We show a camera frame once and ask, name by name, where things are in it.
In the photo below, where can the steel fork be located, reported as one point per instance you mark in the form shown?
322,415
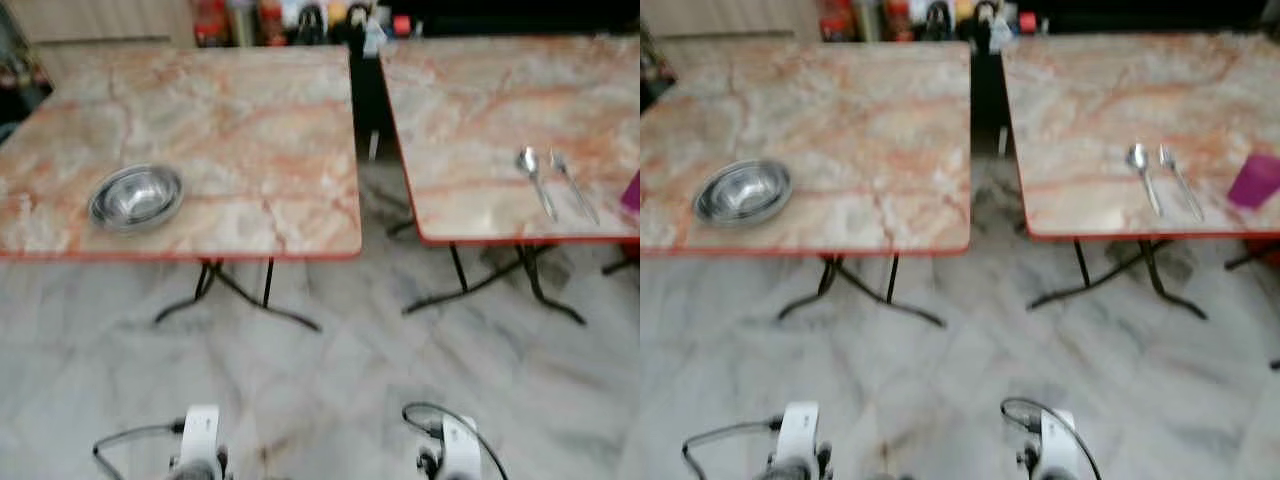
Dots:
572,183
1181,182

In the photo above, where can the marble top folding table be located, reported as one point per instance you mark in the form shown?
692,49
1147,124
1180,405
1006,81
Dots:
1100,90
880,110
250,120
480,100

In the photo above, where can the wide steel plate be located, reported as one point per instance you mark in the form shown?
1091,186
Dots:
703,205
97,208

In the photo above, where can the small red cup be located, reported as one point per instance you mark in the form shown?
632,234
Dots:
402,25
1027,22

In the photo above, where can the light wooden cabinet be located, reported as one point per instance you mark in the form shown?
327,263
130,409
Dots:
740,18
100,20

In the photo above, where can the steel spoon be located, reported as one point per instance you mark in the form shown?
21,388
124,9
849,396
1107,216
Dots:
527,160
1137,157

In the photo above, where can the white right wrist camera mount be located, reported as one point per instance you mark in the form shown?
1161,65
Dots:
460,445
1058,440

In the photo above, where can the purple plastic cup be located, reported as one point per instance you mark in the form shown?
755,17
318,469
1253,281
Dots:
632,195
1255,180

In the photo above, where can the steel tumbler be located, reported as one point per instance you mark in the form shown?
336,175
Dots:
245,20
868,20

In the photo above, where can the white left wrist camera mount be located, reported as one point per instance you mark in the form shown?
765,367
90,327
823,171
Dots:
802,428
200,430

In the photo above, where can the steel bowl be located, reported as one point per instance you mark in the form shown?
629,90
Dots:
138,195
745,190

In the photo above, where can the black toy doll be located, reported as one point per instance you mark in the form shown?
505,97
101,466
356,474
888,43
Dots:
310,25
984,22
353,25
938,20

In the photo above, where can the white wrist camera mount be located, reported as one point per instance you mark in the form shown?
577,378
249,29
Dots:
802,428
460,445
200,430
1058,440

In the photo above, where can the small white box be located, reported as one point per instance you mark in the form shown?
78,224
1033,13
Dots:
1000,38
375,40

